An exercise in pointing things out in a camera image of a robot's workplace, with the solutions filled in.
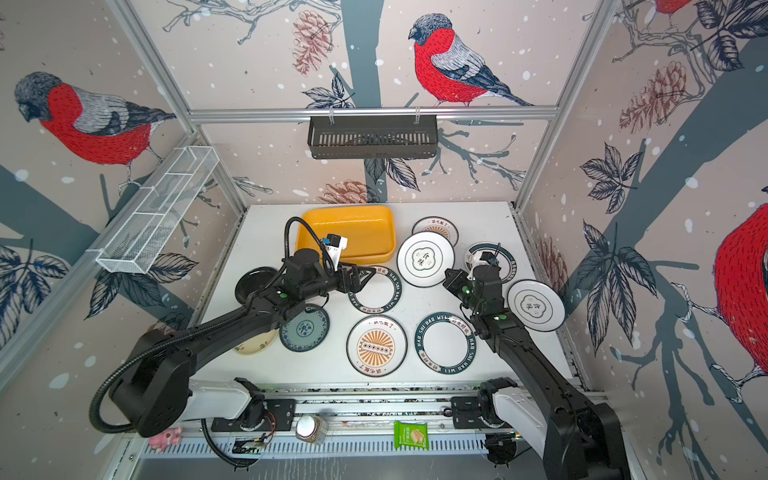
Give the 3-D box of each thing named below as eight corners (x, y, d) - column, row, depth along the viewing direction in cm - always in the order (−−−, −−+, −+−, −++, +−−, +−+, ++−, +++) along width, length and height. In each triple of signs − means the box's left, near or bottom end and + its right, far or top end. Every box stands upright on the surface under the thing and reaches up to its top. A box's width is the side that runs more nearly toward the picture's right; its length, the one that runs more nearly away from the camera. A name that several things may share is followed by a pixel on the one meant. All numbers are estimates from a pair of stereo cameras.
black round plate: (228, 293, 99) (225, 289, 97) (262, 263, 106) (259, 258, 104) (244, 304, 96) (240, 300, 94) (277, 273, 104) (274, 268, 101)
